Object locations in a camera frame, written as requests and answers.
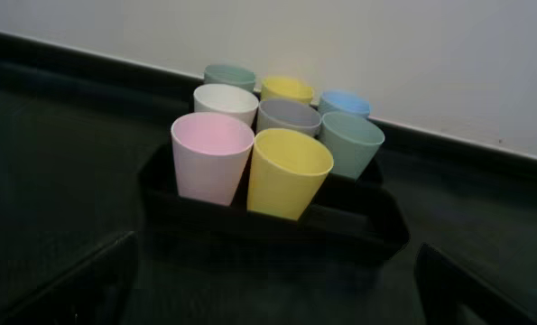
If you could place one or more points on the grey cup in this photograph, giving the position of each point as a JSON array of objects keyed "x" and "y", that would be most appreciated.
[{"x": 288, "y": 117}]

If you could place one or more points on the blue cup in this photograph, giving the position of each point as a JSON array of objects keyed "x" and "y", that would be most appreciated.
[{"x": 345, "y": 103}]

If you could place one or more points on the green cup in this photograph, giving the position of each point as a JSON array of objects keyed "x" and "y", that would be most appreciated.
[
  {"x": 229, "y": 77},
  {"x": 351, "y": 144}
]

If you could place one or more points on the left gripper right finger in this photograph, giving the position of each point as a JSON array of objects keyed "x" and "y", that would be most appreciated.
[{"x": 457, "y": 293}]

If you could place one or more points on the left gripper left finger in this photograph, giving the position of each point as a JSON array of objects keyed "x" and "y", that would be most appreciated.
[{"x": 83, "y": 284}]

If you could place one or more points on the black tray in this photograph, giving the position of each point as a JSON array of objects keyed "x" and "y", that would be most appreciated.
[
  {"x": 349, "y": 230},
  {"x": 369, "y": 173}
]

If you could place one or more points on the white cup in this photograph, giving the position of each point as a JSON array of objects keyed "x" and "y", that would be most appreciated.
[{"x": 225, "y": 101}]

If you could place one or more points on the yellow cup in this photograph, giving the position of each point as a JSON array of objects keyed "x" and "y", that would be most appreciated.
[
  {"x": 281, "y": 185},
  {"x": 287, "y": 89}
]

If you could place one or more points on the pink cup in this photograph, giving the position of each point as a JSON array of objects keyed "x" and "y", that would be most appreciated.
[{"x": 207, "y": 171}]

